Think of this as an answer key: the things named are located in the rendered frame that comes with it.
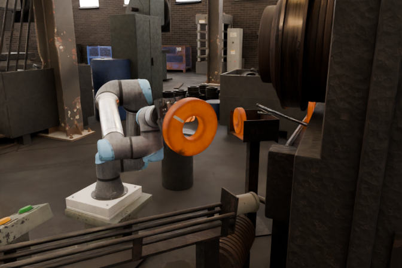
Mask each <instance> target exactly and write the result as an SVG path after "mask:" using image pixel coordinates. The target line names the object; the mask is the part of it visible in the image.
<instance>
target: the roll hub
mask: <svg viewBox="0 0 402 268"><path fill-rule="evenodd" d="M275 8H276V5H275V6H267V7H266V8H265V10H264V12H263V15H262V18H261V23H260V29H259V34H258V70H259V74H260V78H261V80H262V82H264V83H272V81H271V75H270V39H271V33H272V23H273V16H274V13H275Z"/></svg>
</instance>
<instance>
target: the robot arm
mask: <svg viewBox="0 0 402 268"><path fill-rule="evenodd" d="M181 99H184V96H178V97H175V98H165V99H164V98H160V99H156V100H154V105H153V106H148V105H150V104H152V103H153V97H152V93H151V87H150V84H149V82H148V81H147V80H140V79H137V80H113V81H110V82H107V83H106V84H104V85H103V86H102V87H101V88H100V89H99V90H98V92H97V94H96V96H95V105H96V107H97V109H98V110H99V117H100V126H101V131H102V139H101V140H98V153H97V154H96V161H95V163H96V174H97V183H96V187H95V196H96V197H99V198H112V197H116V196H119V195H121V194H123V193H124V185H123V183H122V181H121V178H120V173H122V172H131V171H136V170H143V169H146V168H147V167H148V164H149V162H158V161H161V160H163V158H164V155H163V148H164V146H163V140H164V137H163V131H162V127H163V120H164V118H165V115H166V113H167V112H168V110H169V109H170V107H171V106H172V105H173V104H175V103H176V102H177V101H179V100H181ZM118 106H123V108H124V110H125V111H126V137H124V133H123V128H122V125H121V120H120V115H119V111H118ZM164 142H165V140H164ZM165 146H166V148H167V150H168V151H173V150H172V149H171V148H169V147H168V145H167V144H166V142H165Z"/></svg>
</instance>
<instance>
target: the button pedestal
mask: <svg viewBox="0 0 402 268"><path fill-rule="evenodd" d="M37 206H40V207H39V208H36V209H35V210H33V211H31V212H28V211H26V212H23V213H21V214H20V213H19V212H17V213H15V214H13V215H11V216H9V217H10V218H11V219H10V220H9V221H11V220H13V219H15V218H18V219H16V220H15V221H13V222H11V223H9V224H7V225H4V224H6V223H4V224H1V225H0V246H6V245H12V244H15V243H20V242H26V241H29V233H28V232H29V231H31V230H32V229H34V228H35V227H37V226H39V225H40V224H42V223H44V222H46V221H47V220H49V219H50V218H52V217H53V213H52V211H51V208H50V205H49V204H48V203H45V204H40V205H34V206H32V209H33V208H35V207H37ZM30 210H31V209H30ZM30 210H29V211H30ZM9 221H8V222H9ZM29 249H31V247H27V248H22V249H17V250H16V252H20V251H25V250H29ZM28 258H32V255H29V256H25V257H20V258H17V261H20V260H25V259H28Z"/></svg>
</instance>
